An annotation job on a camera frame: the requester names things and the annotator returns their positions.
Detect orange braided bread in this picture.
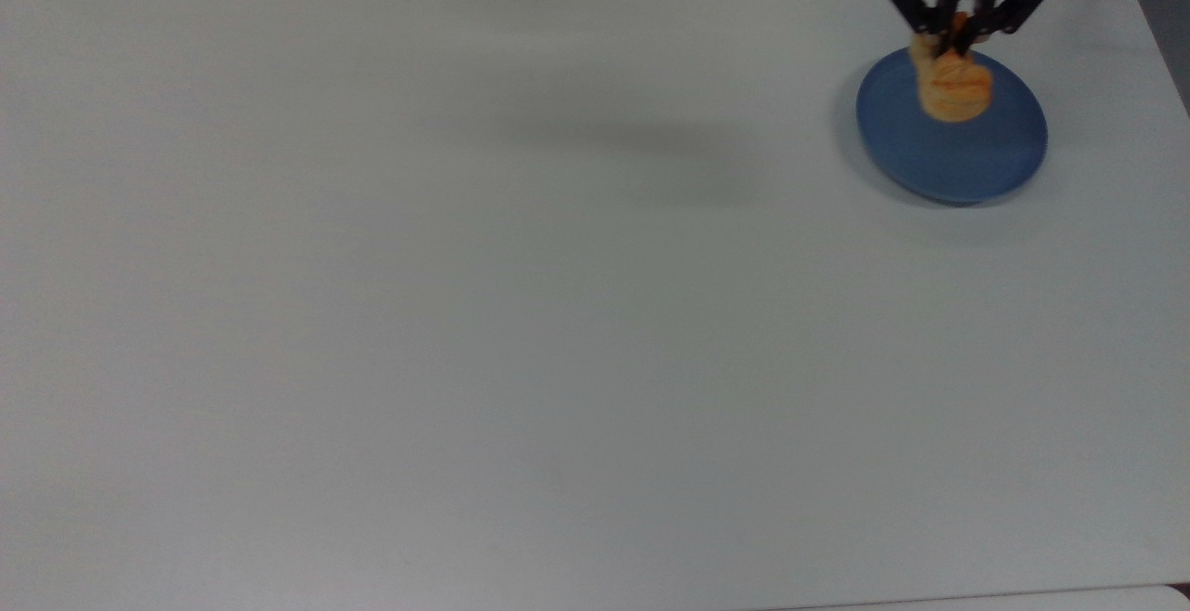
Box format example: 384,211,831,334
908,14,994,124

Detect blue round plate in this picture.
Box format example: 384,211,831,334
855,46,1050,206

